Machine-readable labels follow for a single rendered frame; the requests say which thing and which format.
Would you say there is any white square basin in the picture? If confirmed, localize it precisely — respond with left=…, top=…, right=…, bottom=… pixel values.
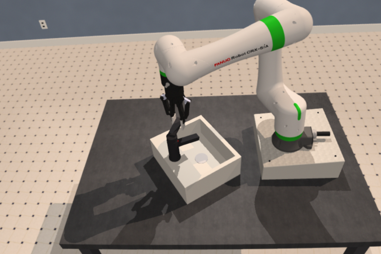
left=150, top=115, right=241, bottom=204

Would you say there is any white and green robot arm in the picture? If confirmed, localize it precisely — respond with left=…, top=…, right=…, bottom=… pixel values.
left=154, top=0, right=330, bottom=153

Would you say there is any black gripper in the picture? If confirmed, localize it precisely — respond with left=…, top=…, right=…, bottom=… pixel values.
left=160, top=86, right=191, bottom=130

